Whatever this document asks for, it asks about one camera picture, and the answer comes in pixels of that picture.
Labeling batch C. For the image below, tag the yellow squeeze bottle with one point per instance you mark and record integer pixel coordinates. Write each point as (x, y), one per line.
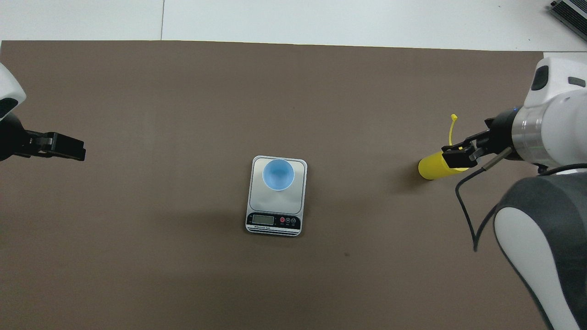
(431, 167)

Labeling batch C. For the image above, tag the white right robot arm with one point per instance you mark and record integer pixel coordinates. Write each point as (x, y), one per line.
(550, 128)

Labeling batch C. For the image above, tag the brown table mat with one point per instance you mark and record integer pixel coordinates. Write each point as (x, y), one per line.
(183, 91)

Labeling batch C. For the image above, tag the light blue plastic cup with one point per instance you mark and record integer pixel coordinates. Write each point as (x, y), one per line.
(278, 174)

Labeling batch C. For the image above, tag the grey ribbed metal device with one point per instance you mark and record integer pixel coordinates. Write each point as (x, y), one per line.
(571, 16)

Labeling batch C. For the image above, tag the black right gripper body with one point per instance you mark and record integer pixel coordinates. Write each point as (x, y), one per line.
(502, 133)

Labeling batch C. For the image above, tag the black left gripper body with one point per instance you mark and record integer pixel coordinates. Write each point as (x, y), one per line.
(16, 142)

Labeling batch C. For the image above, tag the silver digital kitchen scale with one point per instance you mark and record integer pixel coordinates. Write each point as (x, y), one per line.
(275, 204)

